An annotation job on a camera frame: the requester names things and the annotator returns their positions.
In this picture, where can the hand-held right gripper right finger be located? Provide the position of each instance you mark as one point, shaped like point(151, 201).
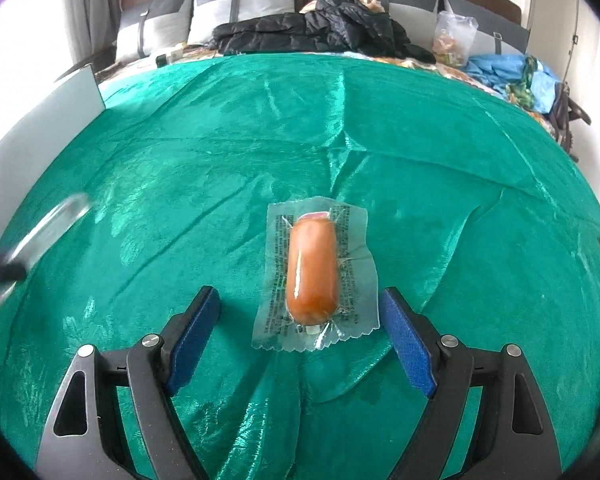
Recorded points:
point(407, 345)

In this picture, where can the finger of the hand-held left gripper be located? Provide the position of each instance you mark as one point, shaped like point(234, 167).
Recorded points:
point(2, 267)

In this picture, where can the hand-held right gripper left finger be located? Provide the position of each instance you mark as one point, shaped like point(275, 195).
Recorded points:
point(195, 340)

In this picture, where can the clear stick snack packet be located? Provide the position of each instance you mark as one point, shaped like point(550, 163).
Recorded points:
point(55, 220)

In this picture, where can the orange sausage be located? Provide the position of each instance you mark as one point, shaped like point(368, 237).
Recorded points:
point(312, 270)

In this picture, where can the grey cardboard box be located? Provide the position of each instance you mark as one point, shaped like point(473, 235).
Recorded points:
point(45, 120)

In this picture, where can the green shiny cloth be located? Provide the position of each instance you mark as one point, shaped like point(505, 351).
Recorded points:
point(230, 135)

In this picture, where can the white power strip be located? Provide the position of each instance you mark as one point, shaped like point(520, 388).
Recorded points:
point(172, 56)

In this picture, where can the dark brown handbag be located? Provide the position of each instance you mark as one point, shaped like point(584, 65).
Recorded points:
point(567, 120)

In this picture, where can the grey curtain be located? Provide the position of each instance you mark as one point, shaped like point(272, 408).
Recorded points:
point(90, 5)

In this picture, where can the green patterned scarf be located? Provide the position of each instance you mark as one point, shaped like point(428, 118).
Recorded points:
point(522, 82)

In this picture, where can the blue cloth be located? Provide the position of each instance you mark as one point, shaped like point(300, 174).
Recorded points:
point(490, 67)

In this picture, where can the clear plastic bag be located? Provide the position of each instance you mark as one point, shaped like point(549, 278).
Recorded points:
point(455, 37)

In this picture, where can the black puffer jacket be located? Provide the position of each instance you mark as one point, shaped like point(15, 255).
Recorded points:
point(330, 27)

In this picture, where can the beige cloth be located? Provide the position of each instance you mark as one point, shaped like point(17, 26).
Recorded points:
point(370, 0)

